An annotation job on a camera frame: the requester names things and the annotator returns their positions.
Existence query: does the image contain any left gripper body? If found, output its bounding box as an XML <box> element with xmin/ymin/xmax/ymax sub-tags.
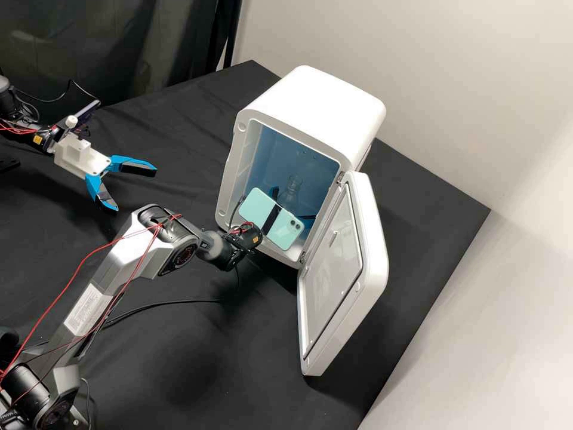
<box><xmin>53</xmin><ymin>142</ymin><xmax>112</xmax><ymax>182</ymax></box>

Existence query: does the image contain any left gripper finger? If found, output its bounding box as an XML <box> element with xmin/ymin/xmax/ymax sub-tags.
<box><xmin>84</xmin><ymin>171</ymin><xmax>119</xmax><ymax>213</ymax></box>
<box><xmin>107</xmin><ymin>155</ymin><xmax>158</xmax><ymax>177</ymax></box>

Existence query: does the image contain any clear flask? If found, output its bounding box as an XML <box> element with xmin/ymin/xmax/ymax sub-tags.
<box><xmin>278</xmin><ymin>174</ymin><xmax>310</xmax><ymax>212</ymax></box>

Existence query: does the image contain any white incubator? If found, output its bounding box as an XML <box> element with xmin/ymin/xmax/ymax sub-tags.
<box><xmin>214</xmin><ymin>64</ymin><xmax>387</xmax><ymax>263</ymax></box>

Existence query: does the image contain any incubator door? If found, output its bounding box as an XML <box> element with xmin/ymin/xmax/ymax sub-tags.
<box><xmin>293</xmin><ymin>170</ymin><xmax>390</xmax><ymax>377</ymax></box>

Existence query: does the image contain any left wrist camera phone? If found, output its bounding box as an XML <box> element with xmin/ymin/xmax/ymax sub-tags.
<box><xmin>48</xmin><ymin>99</ymin><xmax>102</xmax><ymax>152</ymax></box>

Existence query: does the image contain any wrist camera phone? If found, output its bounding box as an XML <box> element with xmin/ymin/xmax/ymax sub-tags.
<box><xmin>48</xmin><ymin>99</ymin><xmax>102</xmax><ymax>152</ymax></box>
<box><xmin>237</xmin><ymin>187</ymin><xmax>307</xmax><ymax>250</ymax></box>

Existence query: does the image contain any black cable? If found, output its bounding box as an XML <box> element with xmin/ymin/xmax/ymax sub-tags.
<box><xmin>105</xmin><ymin>268</ymin><xmax>245</xmax><ymax>326</ymax></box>

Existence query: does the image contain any right wrist camera phone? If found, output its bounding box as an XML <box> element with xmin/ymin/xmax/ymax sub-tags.
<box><xmin>237</xmin><ymin>187</ymin><xmax>307</xmax><ymax>250</ymax></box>

